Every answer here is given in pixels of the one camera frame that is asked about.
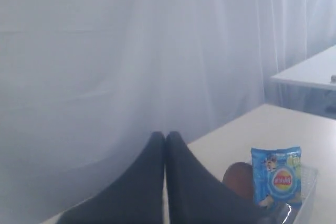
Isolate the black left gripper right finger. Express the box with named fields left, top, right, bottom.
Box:
left=165, top=132, right=277, bottom=224

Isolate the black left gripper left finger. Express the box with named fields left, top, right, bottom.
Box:
left=57, top=132, right=165, bottom=224

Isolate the white perforated plastic basket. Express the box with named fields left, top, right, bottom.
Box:
left=278, top=164, right=318, bottom=224

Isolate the brown round plate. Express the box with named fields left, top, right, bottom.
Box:
left=222, top=162, right=254, bottom=201

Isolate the blue chips bag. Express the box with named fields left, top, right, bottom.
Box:
left=250, top=146, right=302, bottom=209

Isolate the white background table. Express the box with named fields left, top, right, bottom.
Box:
left=271, top=45, right=335, bottom=119

